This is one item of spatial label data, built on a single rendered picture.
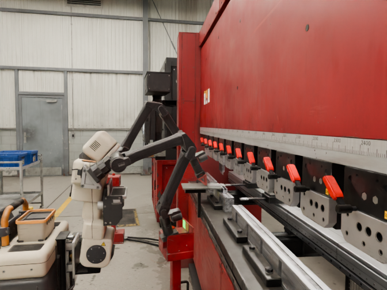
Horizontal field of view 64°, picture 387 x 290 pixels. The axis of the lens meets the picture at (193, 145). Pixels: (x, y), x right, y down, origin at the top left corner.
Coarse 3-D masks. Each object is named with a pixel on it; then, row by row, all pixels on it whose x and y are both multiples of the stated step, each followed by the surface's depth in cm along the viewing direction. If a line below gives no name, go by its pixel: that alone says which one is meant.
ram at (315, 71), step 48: (240, 0) 156; (288, 0) 99; (336, 0) 73; (384, 0) 57; (240, 48) 156; (288, 48) 99; (336, 48) 73; (384, 48) 57; (240, 96) 156; (288, 96) 99; (336, 96) 73; (384, 96) 57; (288, 144) 99
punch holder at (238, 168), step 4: (236, 144) 163; (240, 144) 155; (240, 148) 155; (236, 156) 163; (236, 160) 162; (236, 164) 162; (240, 164) 154; (236, 168) 162; (240, 168) 154; (236, 172) 162; (240, 172) 154
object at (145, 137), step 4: (152, 112) 310; (148, 116) 307; (152, 116) 311; (148, 120) 307; (152, 120) 311; (144, 124) 312; (148, 124) 308; (152, 124) 311; (144, 128) 312; (148, 128) 308; (152, 128) 312; (144, 132) 316; (148, 132) 308; (152, 132) 312; (144, 136) 316; (148, 136) 308; (152, 136) 312; (144, 140) 316; (148, 140) 309
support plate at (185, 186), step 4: (184, 184) 222; (188, 184) 222; (192, 184) 222; (196, 184) 222; (200, 184) 222; (184, 188) 208; (188, 188) 209; (192, 188) 209; (196, 188) 209; (200, 188) 210; (204, 188) 210; (208, 188) 210; (212, 188) 211; (216, 188) 211; (220, 188) 211
